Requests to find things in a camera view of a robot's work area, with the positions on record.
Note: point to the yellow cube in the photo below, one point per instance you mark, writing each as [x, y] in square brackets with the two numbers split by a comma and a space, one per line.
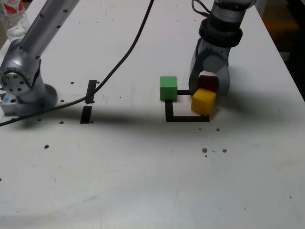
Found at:
[202, 101]

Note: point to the black tape square outline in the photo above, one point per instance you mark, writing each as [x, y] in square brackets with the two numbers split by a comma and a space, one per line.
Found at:
[169, 112]

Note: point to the red cube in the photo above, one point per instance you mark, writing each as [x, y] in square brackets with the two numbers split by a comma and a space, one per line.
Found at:
[209, 82]

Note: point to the green cube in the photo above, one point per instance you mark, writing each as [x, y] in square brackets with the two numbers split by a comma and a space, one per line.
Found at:
[168, 88]

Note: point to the black tape strip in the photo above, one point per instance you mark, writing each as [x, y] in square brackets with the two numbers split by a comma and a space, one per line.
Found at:
[86, 114]

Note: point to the clear plastic water bottle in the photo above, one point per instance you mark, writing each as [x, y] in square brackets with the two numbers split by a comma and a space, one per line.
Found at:
[14, 21]

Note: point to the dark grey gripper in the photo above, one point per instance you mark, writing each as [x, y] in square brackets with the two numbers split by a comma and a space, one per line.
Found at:
[214, 50]

